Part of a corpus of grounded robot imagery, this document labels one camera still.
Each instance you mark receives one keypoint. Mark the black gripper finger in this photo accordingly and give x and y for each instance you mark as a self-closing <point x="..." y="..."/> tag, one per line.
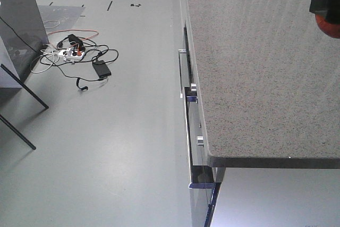
<point x="328" y="9"/>

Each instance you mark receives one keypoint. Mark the grey standing panel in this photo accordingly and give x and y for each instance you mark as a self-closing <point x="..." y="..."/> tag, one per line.
<point x="22" y="35"/>

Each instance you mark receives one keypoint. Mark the red yellow apple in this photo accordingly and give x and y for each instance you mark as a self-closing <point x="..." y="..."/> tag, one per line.
<point x="330" y="29"/>

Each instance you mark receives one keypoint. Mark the white power strip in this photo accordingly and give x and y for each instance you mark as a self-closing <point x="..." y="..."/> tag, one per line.
<point x="71" y="54"/>

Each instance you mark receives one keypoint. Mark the grey floor mat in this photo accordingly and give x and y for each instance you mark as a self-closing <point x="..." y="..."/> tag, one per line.
<point x="59" y="17"/>

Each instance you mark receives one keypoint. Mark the chrome drawer handle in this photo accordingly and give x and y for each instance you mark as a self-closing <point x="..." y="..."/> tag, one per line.
<point x="186" y="72"/>

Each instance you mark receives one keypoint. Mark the black power adapter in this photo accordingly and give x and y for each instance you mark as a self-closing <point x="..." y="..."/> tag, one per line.
<point x="101" y="69"/>

